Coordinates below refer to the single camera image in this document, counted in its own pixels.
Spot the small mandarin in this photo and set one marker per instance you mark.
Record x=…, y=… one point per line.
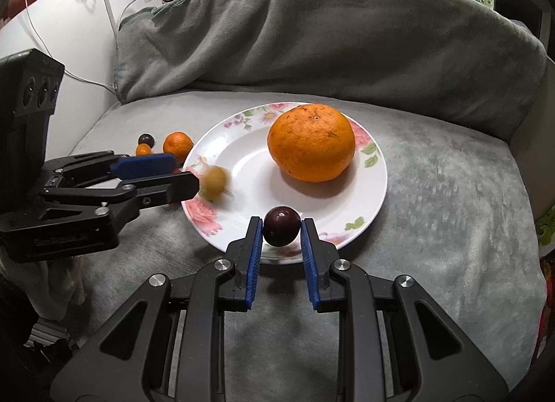
x=179, y=145

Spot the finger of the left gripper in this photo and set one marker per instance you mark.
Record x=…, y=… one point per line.
x=106, y=165
x=143, y=195

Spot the dark plum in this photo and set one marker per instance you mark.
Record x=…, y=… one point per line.
x=281, y=226
x=146, y=139

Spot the black camera box left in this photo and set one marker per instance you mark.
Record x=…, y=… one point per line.
x=30, y=82

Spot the grey seat cushion cover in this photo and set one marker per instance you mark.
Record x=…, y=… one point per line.
x=457, y=217

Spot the brown longan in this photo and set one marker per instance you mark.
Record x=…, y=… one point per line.
x=214, y=184

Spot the floral white plate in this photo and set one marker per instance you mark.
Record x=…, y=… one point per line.
x=342, y=209

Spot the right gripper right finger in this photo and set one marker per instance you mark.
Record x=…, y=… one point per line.
x=395, y=341

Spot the small kumquat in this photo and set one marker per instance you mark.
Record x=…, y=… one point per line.
x=143, y=150

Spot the grey blanket backrest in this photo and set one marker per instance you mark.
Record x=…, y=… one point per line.
x=453, y=60

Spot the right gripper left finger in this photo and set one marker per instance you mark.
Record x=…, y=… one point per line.
x=166, y=341

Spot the large rough orange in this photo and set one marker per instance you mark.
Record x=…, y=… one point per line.
x=312, y=143

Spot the green snack bag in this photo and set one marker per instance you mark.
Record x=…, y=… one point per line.
x=545, y=227

